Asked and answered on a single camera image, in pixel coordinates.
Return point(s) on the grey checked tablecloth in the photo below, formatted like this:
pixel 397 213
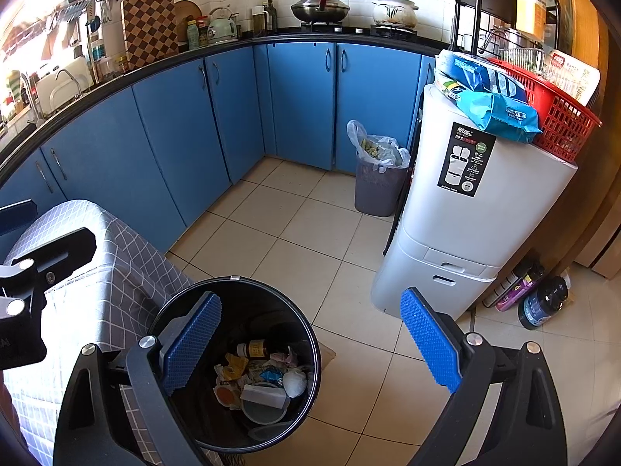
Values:
pixel 97 291

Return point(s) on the steel kitchen faucet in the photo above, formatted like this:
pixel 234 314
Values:
pixel 29 93

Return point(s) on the blue kitchen cabinets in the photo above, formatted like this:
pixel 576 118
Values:
pixel 160 145

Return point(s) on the purple bottle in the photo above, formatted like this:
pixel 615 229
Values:
pixel 516 285

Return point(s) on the white printed packet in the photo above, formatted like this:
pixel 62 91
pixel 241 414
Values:
pixel 575 74

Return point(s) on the brown medicine bottle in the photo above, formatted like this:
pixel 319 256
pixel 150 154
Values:
pixel 253 349

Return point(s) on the yellow packet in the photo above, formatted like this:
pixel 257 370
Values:
pixel 236 363

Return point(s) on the black metal rack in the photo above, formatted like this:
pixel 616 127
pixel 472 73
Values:
pixel 504 9

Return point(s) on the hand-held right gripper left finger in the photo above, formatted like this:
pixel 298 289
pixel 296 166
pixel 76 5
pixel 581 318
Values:
pixel 191 344

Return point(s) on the red plastic basket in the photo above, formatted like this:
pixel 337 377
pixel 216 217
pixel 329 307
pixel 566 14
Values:
pixel 563 116

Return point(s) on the dark round bottle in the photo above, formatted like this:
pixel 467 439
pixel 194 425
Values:
pixel 546 301

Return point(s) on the clear plastic bin liner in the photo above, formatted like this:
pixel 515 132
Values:
pixel 373 148

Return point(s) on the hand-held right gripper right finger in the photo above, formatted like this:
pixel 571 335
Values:
pixel 429 342

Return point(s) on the grey waste basket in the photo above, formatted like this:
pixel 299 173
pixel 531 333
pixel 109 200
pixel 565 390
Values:
pixel 378 189

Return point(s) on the pale green kettle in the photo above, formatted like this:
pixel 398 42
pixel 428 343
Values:
pixel 222 26

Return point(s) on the green canister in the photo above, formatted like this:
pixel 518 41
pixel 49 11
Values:
pixel 192 35

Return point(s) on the steel wok with lid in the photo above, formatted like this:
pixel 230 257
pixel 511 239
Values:
pixel 320 9

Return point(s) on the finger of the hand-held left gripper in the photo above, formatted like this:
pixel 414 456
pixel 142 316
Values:
pixel 58 248
pixel 14 213

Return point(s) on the blue and white packet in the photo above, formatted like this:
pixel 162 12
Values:
pixel 473 75

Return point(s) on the black trash bin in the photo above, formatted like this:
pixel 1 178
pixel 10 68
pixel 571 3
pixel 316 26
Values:
pixel 291 310

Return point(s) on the white tall stacked bin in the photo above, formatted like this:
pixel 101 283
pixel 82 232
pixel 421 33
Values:
pixel 470 223

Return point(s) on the dark glass bottle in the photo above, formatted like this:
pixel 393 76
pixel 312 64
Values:
pixel 270 13

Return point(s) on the white floral pot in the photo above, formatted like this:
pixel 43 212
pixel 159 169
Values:
pixel 395 13

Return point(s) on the checkered wooden cutting board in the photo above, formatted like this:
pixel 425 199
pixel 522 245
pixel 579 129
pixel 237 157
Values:
pixel 150 24

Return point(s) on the round wooden board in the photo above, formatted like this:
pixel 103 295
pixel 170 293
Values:
pixel 187 9

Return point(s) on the pale yellow detergent bottle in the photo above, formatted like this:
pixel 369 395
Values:
pixel 530 2

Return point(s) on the blue foil wrapper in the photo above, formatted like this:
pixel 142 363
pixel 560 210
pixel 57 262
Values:
pixel 270 376

